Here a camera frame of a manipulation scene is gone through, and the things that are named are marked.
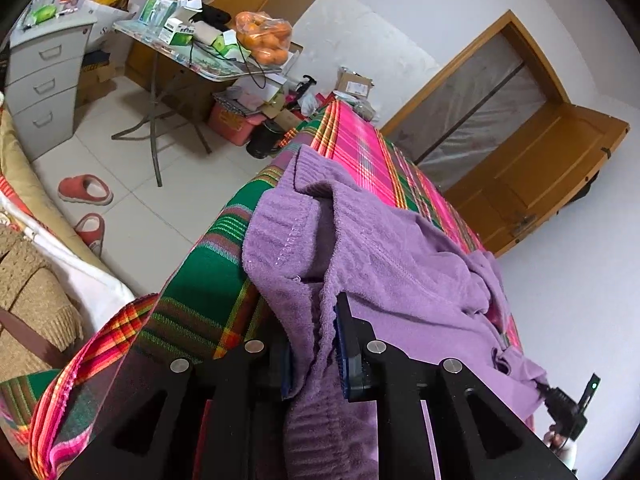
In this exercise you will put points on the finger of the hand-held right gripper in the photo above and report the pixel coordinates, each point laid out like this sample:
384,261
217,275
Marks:
544,389

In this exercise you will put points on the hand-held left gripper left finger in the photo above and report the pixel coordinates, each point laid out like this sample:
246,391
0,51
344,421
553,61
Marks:
286,375

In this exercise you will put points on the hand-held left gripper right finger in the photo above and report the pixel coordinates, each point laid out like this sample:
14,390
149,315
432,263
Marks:
343,345

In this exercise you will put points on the purple fleece garment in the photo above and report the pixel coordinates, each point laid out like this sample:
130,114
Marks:
400,270

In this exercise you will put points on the person's right hand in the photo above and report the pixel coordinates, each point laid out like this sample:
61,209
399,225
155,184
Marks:
552,439

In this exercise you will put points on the pink green plaid bed sheet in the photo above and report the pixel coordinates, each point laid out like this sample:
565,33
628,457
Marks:
210,285

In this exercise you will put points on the dark hanging cloth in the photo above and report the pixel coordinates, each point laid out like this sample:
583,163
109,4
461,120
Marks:
585,187

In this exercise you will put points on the black bin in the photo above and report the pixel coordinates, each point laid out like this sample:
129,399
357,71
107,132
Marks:
262,142

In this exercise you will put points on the white bedding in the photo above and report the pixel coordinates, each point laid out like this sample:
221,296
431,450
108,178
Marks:
85,280

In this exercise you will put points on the wooden door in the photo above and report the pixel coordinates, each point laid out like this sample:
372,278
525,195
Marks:
545,160

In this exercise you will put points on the grey parcel bag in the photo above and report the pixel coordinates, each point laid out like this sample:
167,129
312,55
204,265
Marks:
362,107

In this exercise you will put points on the red slipper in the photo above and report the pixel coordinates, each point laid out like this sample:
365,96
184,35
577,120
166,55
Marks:
85,190
91,234

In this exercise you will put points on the red bag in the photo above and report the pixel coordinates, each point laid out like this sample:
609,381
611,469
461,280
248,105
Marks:
324,101

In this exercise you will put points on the pink plastic box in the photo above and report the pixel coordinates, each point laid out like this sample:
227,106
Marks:
232,122

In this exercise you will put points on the beige knitted throw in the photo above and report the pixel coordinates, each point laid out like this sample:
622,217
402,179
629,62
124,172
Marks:
30,285

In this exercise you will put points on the clear plastic door curtain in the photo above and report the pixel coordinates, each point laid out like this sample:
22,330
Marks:
475,95

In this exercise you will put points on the bag of oranges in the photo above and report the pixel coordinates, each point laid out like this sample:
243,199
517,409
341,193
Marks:
265,40

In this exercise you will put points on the black cloth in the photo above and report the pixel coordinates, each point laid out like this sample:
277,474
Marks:
216,17

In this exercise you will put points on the large cardboard box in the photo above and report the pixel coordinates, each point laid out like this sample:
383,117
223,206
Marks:
97,77

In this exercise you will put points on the small green white box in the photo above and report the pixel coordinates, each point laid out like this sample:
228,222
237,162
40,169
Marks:
179,31

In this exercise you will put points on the white open box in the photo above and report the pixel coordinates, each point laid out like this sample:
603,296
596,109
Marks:
189,9

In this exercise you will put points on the grey filing cabinet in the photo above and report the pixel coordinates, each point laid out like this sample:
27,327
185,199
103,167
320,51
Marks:
45,90

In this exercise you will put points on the metal folding table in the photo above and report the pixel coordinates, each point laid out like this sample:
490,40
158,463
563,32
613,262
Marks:
137,30

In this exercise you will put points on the green white carton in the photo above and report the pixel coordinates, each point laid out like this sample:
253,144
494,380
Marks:
156,10

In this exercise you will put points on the white paper bag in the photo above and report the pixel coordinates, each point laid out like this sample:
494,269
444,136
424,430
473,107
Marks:
102,20

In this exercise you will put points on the green packet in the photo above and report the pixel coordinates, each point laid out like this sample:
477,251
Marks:
42,13

